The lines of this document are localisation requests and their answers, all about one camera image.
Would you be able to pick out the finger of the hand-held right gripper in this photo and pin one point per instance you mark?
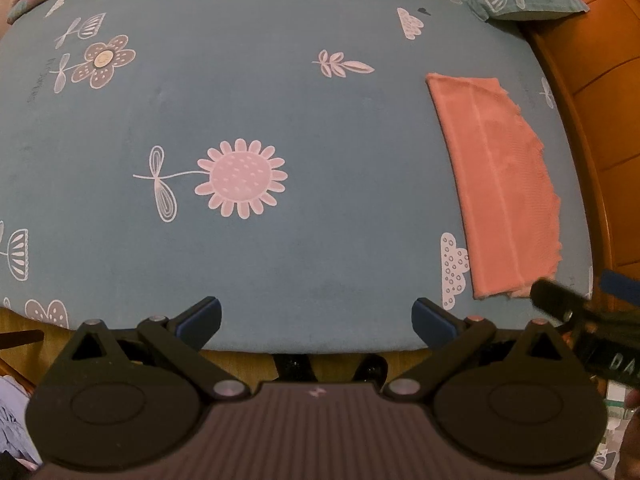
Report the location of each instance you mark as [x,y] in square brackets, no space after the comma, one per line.
[550,295]
[622,285]

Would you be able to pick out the white cloth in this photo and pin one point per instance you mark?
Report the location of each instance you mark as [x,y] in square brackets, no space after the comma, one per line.
[15,420]

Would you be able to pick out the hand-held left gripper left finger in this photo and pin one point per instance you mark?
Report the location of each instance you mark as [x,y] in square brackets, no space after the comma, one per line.
[200,322]

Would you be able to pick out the orange striped knit sweater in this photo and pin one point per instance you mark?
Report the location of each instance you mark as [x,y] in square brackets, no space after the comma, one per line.
[495,185]

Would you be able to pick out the wooden bed headboard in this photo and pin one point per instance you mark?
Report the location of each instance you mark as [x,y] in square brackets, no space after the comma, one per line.
[610,110]

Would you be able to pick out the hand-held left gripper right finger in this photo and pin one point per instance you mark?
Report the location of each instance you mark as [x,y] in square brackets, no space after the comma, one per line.
[432,325]

